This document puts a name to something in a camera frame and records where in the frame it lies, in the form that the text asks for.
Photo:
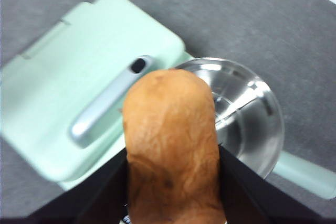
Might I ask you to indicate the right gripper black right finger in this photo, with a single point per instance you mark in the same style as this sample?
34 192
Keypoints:
249 195

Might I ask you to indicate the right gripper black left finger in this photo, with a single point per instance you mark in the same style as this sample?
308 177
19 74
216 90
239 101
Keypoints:
105 195

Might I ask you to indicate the brown potato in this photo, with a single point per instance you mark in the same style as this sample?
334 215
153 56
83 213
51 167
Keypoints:
170 142

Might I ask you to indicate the mint green griddle lid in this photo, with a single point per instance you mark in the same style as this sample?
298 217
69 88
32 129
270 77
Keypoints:
78 90

